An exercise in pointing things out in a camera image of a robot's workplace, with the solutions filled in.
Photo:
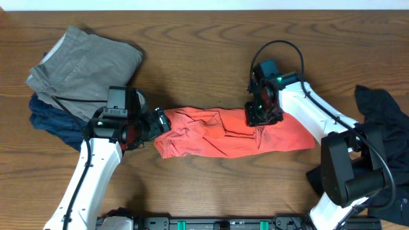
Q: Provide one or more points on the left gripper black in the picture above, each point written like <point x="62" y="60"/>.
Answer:
<point x="160" y="120"/>

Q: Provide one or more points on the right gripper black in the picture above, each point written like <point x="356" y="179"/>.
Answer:
<point x="252" y="119"/>

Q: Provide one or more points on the red printed t-shirt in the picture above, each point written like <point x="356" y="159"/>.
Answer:
<point x="223" y="133"/>

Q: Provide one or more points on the black Sydrogen garment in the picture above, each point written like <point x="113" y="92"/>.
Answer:
<point x="386" y="134"/>

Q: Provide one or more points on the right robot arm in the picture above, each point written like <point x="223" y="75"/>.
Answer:
<point x="318" y="117"/>

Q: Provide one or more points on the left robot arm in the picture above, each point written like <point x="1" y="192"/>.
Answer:
<point x="108" y="135"/>

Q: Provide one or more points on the folded grey trousers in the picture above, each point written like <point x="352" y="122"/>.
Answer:
<point x="82" y="67"/>

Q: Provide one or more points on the folded navy blue garment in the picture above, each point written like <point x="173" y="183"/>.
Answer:
<point x="59" y="122"/>

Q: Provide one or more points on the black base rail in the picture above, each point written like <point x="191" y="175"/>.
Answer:
<point x="126" y="219"/>

